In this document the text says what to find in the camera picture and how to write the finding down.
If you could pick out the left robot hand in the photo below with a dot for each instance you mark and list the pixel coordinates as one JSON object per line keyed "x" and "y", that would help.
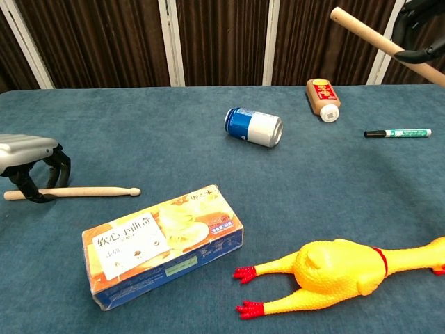
{"x": 24, "y": 149}

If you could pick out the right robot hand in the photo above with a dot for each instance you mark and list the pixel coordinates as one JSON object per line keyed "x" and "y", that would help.
{"x": 427, "y": 10}

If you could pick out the wooden drumstick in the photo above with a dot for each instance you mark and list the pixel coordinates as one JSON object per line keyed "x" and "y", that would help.
{"x": 87, "y": 191}
{"x": 361, "y": 29}

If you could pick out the blue felt table mat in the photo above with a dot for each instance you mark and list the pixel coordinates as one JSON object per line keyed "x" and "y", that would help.
{"x": 139, "y": 139}

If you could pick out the green and white marker pen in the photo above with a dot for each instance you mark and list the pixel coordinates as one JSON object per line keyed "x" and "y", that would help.
{"x": 406, "y": 132}

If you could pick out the brown bottle with red label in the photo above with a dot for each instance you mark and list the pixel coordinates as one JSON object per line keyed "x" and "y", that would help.
{"x": 321, "y": 95}

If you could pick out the orange cookie box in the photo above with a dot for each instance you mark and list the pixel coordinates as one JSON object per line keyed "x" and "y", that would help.
{"x": 156, "y": 243}

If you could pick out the dark brown curtain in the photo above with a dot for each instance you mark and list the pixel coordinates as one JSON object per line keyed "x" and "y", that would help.
{"x": 222, "y": 35}

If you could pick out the blue and white drink can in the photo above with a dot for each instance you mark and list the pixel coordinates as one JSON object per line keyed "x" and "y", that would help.
{"x": 253, "y": 127}

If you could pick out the yellow rubber chicken toy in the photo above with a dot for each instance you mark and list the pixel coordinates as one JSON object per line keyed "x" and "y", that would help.
{"x": 330, "y": 268}

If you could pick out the white partition frame post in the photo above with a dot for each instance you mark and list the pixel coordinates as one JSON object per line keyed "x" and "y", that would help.
{"x": 271, "y": 41}
{"x": 172, "y": 41}
{"x": 27, "y": 45}
{"x": 377, "y": 69}

